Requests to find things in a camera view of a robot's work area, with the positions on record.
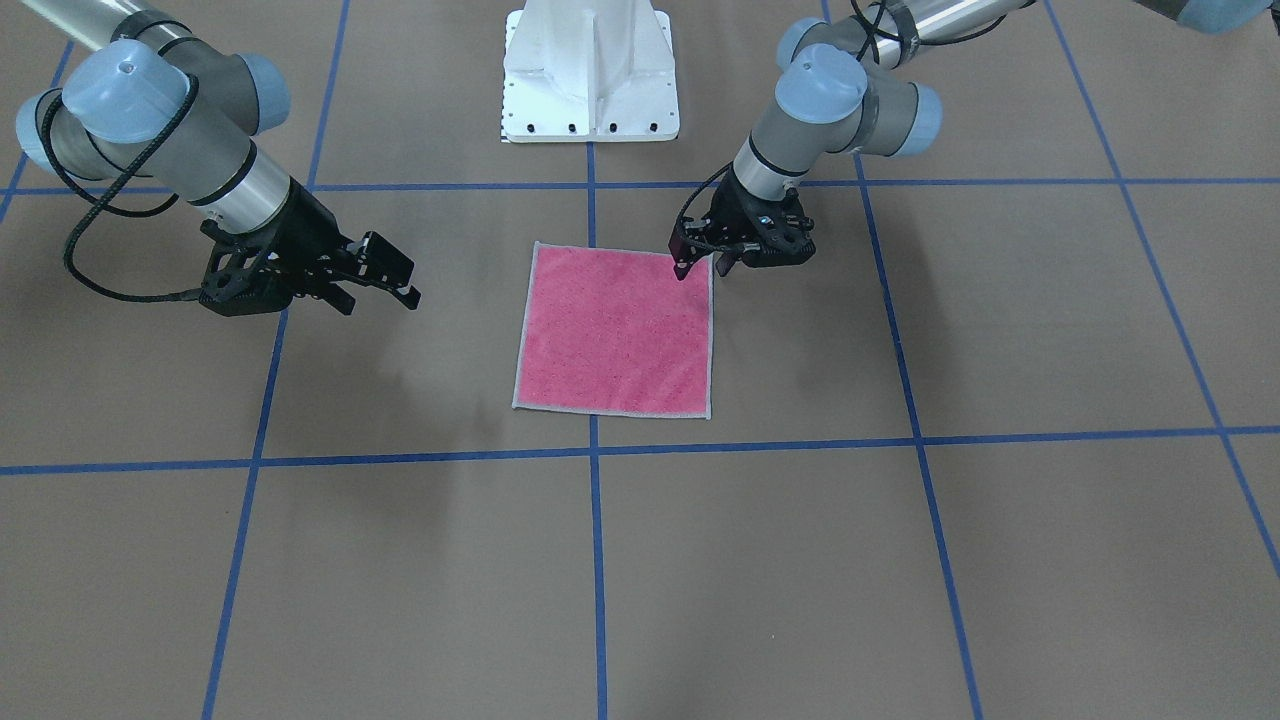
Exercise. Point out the pink and grey towel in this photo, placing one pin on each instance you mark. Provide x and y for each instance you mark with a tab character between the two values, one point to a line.
614	332

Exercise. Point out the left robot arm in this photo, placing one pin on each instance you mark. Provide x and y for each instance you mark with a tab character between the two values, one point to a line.
836	95

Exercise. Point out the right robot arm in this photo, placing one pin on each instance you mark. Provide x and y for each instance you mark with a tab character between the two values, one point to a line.
153	100

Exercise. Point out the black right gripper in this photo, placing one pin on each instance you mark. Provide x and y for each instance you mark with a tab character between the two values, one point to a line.
303	226

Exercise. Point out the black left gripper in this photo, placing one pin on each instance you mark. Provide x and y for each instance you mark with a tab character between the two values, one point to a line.
741	207

